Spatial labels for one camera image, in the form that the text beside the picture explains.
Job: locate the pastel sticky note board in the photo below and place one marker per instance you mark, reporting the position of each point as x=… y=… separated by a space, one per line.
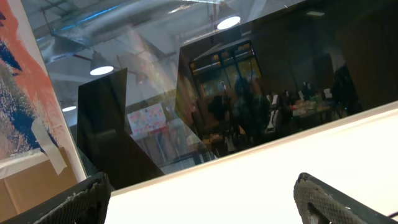
x=147 y=119

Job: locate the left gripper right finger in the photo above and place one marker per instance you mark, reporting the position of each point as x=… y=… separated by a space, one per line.
x=320 y=203

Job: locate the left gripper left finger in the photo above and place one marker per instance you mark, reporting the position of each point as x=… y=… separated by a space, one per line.
x=84 y=203

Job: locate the round ceiling lamp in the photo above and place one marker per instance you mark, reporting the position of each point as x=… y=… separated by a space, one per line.
x=99 y=65
x=68 y=106
x=227 y=17

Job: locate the dark glass window panel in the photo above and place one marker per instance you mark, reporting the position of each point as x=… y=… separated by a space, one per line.
x=302 y=66

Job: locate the orange blue painted poster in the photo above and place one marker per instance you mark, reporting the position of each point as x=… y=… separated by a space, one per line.
x=31 y=117

